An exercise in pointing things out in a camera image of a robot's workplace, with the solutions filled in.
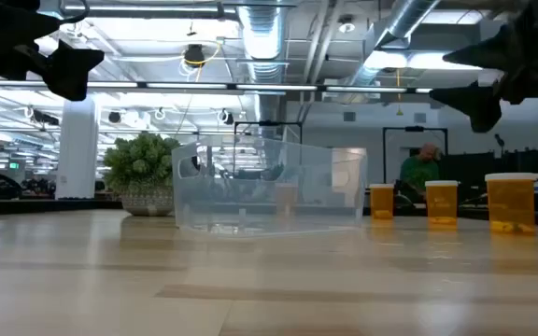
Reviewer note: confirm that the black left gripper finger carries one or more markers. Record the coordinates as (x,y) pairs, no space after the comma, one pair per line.
(33,27)
(75,70)

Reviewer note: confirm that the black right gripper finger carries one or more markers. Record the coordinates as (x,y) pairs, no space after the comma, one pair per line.
(481,105)
(498,53)

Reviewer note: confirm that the white cup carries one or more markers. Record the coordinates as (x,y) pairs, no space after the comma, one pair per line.
(512,205)
(381,203)
(441,205)

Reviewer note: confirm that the white cup top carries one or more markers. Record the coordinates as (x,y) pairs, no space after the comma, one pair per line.
(381,203)

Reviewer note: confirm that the clear plastic basket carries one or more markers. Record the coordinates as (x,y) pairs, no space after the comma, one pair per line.
(259,186)

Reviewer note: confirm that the dark monitor row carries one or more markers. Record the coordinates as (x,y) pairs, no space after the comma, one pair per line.
(507,165)

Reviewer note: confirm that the white building column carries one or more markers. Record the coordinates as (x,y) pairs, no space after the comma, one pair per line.
(76,149)

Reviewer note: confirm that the person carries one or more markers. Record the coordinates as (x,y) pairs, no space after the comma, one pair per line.
(418,170)

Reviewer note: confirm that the green exit sign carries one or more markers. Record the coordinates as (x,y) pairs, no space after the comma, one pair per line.
(14,165)

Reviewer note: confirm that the potted green artificial plant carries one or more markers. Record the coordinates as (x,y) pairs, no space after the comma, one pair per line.
(140,163)

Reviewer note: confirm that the long linear ceiling light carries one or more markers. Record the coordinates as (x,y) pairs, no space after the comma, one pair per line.
(194,86)

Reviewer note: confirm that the black station frame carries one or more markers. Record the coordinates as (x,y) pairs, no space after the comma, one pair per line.
(269,124)
(414,129)

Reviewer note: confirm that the silver smooth ventilation duct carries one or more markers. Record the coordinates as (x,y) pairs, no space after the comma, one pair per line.
(390,32)

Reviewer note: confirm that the silver ribbed ventilation duct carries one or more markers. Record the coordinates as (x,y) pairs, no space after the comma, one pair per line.
(264,37)

